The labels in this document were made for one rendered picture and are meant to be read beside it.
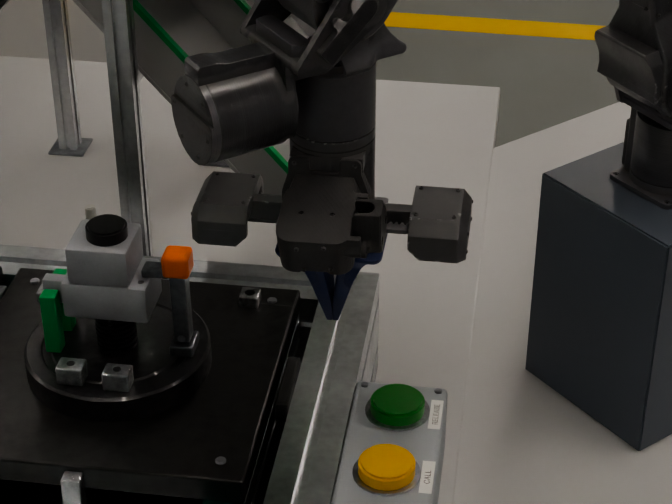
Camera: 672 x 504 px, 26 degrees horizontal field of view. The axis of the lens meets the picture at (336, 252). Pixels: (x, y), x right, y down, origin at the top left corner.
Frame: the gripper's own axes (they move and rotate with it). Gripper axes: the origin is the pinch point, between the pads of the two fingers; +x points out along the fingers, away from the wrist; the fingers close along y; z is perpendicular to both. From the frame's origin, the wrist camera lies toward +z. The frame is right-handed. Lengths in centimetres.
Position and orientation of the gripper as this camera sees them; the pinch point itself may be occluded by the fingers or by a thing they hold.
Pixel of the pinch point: (333, 276)
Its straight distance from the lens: 102.5
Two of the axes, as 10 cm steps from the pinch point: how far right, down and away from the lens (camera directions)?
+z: -1.5, 5.3, -8.3
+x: 0.0, 8.4, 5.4
